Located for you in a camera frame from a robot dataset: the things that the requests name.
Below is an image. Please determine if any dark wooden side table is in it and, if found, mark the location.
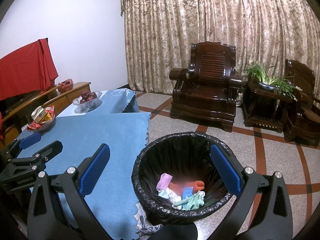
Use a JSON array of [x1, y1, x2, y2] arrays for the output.
[[242, 77, 295, 133]]

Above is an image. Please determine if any black lined trash bin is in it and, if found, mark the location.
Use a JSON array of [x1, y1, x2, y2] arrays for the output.
[[131, 132, 234, 224]]

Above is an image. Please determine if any dark red fruit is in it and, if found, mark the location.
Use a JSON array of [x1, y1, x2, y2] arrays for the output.
[[80, 90, 97, 104]]

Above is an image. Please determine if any white tissue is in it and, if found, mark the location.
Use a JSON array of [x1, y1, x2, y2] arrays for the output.
[[158, 187, 182, 204]]

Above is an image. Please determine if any dark wooden armchair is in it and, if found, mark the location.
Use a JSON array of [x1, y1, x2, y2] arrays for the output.
[[284, 59, 319, 147], [169, 42, 242, 132]]

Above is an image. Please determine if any glass snack dish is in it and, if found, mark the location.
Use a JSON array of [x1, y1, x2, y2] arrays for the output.
[[27, 106, 55, 133]]

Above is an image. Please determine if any blue table cloth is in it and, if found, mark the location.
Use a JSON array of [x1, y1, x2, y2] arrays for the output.
[[19, 112, 150, 239]]

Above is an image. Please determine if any wooden cabinet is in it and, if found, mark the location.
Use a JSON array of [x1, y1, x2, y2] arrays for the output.
[[1, 82, 91, 148]]

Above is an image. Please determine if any green rubber glove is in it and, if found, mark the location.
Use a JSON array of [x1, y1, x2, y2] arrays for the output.
[[173, 191, 206, 211]]

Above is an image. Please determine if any red cloth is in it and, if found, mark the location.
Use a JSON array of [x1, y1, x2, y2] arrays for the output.
[[0, 38, 59, 100]]

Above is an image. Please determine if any glass fruit bowl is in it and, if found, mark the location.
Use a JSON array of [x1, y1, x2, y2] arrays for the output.
[[73, 91, 103, 114]]

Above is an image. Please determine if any green potted plant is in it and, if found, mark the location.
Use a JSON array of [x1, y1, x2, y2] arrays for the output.
[[244, 61, 301, 101]]

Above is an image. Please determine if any red ornament on cabinet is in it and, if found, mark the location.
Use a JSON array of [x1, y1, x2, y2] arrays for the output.
[[57, 79, 74, 93]]

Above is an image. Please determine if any beige patterned curtain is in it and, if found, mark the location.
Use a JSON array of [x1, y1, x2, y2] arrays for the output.
[[121, 0, 319, 94]]

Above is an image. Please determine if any large orange foam net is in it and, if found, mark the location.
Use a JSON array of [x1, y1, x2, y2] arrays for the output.
[[168, 180, 205, 196]]

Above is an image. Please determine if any white and gold box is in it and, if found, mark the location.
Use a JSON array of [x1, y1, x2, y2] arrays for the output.
[[31, 106, 47, 124]]

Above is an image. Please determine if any light blue plastic table cover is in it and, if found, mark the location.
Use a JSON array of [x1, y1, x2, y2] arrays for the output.
[[57, 88, 139, 117]]

